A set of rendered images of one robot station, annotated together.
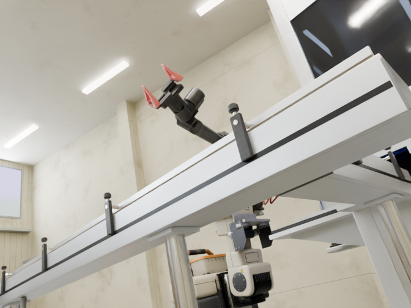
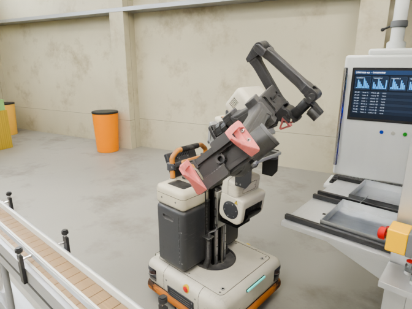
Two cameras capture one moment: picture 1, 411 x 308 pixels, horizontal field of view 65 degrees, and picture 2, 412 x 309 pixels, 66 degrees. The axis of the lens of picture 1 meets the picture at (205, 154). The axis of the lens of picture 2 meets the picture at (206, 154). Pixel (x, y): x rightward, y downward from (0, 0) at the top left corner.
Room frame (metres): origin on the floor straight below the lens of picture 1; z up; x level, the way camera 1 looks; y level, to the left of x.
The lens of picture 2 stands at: (0.33, 0.10, 1.50)
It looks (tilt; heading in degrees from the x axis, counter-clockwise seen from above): 16 degrees down; 0
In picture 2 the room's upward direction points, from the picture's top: straight up
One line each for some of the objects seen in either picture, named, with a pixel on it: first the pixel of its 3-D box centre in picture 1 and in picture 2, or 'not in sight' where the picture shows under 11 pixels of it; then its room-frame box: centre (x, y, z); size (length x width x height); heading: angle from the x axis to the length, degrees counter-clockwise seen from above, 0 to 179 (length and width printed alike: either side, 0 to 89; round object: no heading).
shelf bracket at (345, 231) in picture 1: (330, 240); (344, 249); (1.45, -0.44, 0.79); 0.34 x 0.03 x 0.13; 49
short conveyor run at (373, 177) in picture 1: (354, 169); not in sight; (0.88, -0.40, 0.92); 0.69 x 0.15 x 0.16; 139
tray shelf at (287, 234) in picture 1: (348, 222); (368, 211); (1.63, -0.61, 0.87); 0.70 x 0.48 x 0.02; 139
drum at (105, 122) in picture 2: not in sight; (106, 130); (5.93, 1.90, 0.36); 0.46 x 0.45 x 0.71; 62
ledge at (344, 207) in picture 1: (362, 203); (409, 282); (1.15, -0.50, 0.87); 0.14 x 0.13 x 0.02; 49
